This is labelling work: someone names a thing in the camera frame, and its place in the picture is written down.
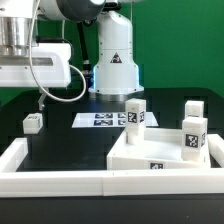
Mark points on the white U-shaped obstacle fence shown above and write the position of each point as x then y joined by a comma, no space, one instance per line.
101,183

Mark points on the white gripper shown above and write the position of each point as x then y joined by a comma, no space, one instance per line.
50,64

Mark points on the white square table top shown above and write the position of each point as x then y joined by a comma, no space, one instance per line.
160,149

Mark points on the white sheet with tags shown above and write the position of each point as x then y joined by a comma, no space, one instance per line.
89,120

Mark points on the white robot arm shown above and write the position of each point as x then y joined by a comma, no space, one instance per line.
115,76

